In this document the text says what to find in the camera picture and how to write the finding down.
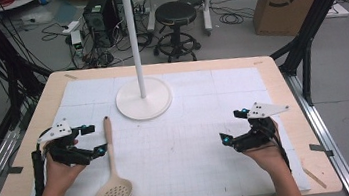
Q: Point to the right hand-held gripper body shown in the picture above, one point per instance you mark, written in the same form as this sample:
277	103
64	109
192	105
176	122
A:
256	138

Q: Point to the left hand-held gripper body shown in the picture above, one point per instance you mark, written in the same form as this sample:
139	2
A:
65	153

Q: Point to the beige slotted spoon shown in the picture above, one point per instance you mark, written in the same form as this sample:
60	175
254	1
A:
114	186

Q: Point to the white hook stand rack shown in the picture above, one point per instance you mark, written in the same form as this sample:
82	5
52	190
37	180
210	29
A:
142	98

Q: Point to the person's right hand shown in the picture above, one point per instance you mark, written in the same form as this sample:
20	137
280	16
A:
266	159

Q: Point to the person's left hand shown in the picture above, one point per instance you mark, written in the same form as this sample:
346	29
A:
61	177

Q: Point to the white grid mat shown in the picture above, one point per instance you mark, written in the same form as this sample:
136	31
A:
183	157

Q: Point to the black tape strip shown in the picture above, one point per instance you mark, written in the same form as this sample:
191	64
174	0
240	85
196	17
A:
15	170
320	149

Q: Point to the brown tape strip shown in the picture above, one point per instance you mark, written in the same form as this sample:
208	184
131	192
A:
70	76

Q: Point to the small white electronic box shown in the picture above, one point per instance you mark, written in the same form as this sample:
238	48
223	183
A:
76	39

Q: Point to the white power strip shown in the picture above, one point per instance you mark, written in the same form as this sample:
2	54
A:
70	27

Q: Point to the black computer tower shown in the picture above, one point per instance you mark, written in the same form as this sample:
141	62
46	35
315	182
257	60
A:
100	18

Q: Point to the white metal stand leg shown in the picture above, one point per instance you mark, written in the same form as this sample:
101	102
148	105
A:
150	7
207	3

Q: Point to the black round stool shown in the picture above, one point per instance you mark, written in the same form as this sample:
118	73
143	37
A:
175	14

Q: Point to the flat white floor box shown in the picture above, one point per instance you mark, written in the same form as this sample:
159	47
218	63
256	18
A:
337	11

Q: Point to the black metal frame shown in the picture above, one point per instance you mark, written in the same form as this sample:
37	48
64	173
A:
7	64
316	13

